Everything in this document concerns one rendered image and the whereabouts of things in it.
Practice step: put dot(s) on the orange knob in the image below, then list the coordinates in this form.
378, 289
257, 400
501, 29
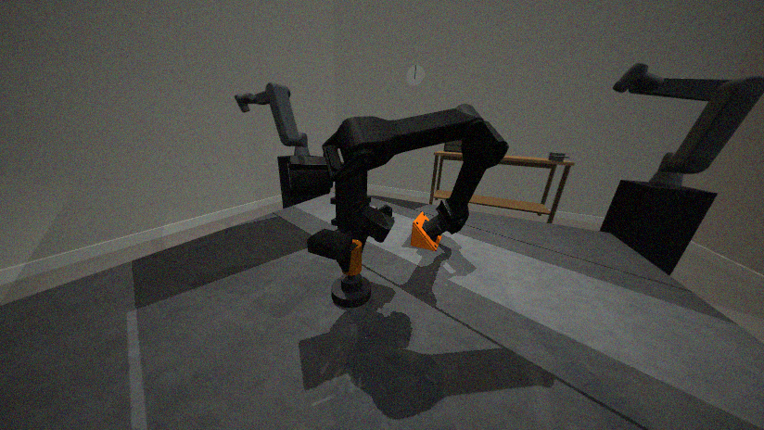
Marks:
355, 259

